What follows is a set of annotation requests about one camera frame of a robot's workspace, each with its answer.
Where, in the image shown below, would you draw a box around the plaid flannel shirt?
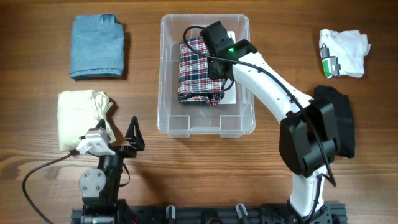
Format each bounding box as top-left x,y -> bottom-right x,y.
177,40 -> 224,106

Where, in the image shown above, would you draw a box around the white printed t-shirt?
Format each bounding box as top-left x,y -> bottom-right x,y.
319,29 -> 371,79

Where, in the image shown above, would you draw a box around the black garment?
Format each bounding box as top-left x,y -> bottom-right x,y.
314,85 -> 356,159

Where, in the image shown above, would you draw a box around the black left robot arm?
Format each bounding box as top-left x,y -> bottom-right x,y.
71,116 -> 145,224

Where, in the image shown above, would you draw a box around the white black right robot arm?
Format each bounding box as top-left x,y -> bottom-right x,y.
200,21 -> 341,223

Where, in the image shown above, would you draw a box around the clear plastic storage container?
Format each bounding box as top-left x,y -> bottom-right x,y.
157,14 -> 256,138

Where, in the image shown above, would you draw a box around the white label in container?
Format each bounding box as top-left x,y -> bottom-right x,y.
219,31 -> 236,105

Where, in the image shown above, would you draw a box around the folded cream cloth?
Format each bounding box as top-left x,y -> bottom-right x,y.
57,90 -> 113,152

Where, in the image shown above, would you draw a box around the folded blue denim jeans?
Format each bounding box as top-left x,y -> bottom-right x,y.
70,14 -> 124,80

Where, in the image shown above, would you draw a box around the black left camera cable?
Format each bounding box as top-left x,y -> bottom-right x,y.
22,150 -> 79,224

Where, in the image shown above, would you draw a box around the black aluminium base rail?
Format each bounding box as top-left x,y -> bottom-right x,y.
70,201 -> 348,224

